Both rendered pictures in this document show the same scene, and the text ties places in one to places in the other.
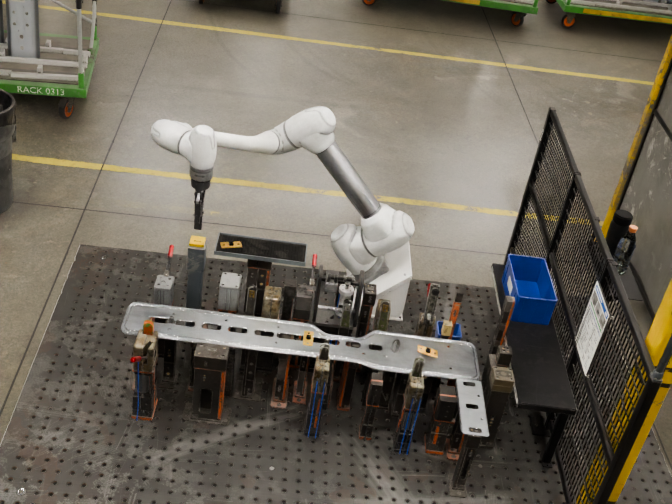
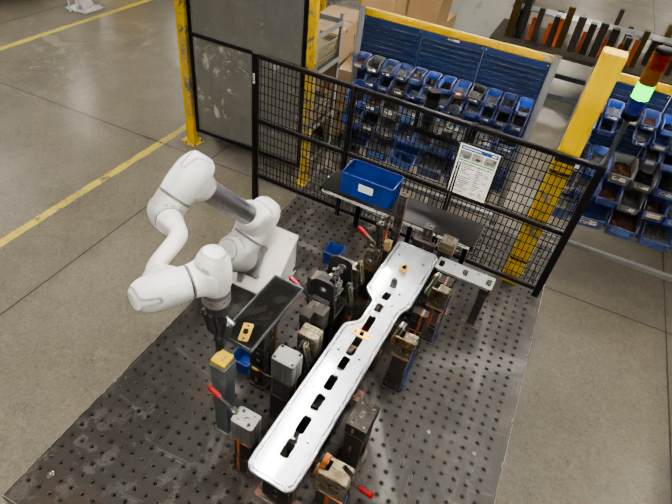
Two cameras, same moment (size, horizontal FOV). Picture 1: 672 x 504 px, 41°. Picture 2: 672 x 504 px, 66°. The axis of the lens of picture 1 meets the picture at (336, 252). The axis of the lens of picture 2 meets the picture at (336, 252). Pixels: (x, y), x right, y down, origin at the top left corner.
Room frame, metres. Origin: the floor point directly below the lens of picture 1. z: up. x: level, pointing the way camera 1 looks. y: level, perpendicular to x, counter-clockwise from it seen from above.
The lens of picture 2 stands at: (2.23, 1.37, 2.67)
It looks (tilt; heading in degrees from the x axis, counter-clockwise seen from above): 42 degrees down; 296
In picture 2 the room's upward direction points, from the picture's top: 8 degrees clockwise
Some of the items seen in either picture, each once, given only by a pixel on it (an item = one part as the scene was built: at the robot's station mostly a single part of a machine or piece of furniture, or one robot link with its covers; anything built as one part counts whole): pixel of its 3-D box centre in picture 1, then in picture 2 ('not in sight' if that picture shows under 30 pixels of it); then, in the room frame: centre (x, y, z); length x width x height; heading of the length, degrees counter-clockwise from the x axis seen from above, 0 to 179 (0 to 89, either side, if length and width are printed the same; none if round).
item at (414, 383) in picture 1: (408, 413); (433, 313); (2.51, -0.37, 0.87); 0.12 x 0.09 x 0.35; 3
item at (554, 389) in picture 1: (529, 331); (400, 207); (2.95, -0.83, 1.02); 0.90 x 0.22 x 0.03; 3
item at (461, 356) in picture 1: (302, 340); (361, 339); (2.69, 0.07, 1.00); 1.38 x 0.22 x 0.02; 93
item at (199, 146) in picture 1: (200, 145); (209, 271); (3.01, 0.57, 1.59); 0.13 x 0.11 x 0.16; 63
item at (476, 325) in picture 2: (465, 459); (478, 304); (2.35, -0.59, 0.84); 0.11 x 0.06 x 0.29; 3
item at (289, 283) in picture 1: (285, 320); (304, 342); (2.90, 0.16, 0.90); 0.05 x 0.05 x 0.40; 3
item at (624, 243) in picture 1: (625, 249); (453, 112); (2.86, -1.05, 1.53); 0.06 x 0.06 x 0.20
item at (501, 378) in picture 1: (492, 407); (441, 265); (2.61, -0.70, 0.88); 0.08 x 0.08 x 0.36; 3
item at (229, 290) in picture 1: (227, 320); (284, 387); (2.84, 0.39, 0.90); 0.13 x 0.10 x 0.41; 3
